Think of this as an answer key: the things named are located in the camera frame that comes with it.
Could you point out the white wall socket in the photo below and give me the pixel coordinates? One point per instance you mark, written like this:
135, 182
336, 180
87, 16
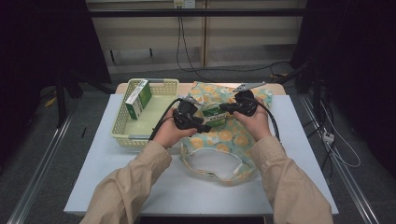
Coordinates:
184, 3

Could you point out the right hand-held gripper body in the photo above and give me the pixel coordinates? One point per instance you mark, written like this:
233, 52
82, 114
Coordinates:
247, 104

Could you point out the black metal stand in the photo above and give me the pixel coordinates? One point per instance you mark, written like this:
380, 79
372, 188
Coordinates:
61, 99

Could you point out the white power strip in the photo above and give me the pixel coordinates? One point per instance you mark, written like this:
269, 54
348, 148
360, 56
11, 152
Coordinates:
328, 137

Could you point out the white table cover sheet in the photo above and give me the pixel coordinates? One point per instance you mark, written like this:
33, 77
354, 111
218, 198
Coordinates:
193, 196

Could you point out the square green box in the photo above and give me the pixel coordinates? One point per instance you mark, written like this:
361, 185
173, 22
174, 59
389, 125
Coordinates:
214, 112

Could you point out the yellow floor tape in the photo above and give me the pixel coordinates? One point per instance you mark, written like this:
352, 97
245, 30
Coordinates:
50, 102

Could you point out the person's right hand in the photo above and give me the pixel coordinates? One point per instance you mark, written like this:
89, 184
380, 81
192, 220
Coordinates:
257, 126

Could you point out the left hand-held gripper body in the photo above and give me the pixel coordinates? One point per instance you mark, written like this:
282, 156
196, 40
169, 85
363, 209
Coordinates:
186, 116

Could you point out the cream plastic basket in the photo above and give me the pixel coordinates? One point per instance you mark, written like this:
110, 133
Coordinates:
146, 121

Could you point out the tall green white box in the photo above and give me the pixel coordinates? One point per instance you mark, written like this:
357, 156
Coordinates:
138, 99

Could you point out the wooden vertical post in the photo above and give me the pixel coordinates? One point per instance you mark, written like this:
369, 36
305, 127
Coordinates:
204, 37

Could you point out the black curtain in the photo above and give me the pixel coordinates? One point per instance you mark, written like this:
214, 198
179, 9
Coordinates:
37, 46
358, 62

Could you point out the person's left hand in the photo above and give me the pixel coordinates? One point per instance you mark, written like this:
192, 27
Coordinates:
169, 133

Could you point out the orange print cloth tote bag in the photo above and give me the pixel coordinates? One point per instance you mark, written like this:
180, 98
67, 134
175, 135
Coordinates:
224, 137

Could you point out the aluminium floor rail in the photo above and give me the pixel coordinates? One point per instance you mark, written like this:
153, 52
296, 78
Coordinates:
348, 177
40, 169

